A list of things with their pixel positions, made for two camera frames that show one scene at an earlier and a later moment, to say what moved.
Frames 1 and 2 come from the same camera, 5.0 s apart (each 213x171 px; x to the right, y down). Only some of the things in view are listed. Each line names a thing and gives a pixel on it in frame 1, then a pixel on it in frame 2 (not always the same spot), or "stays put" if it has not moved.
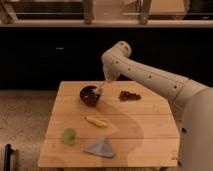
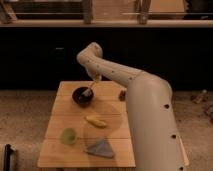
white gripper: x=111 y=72 -> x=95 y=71
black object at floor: x=7 y=157 stays put
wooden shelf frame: x=105 y=13 stays put
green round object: x=69 y=136 stays put
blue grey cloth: x=101 y=147 stays put
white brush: x=97 y=90 -> x=88 y=92
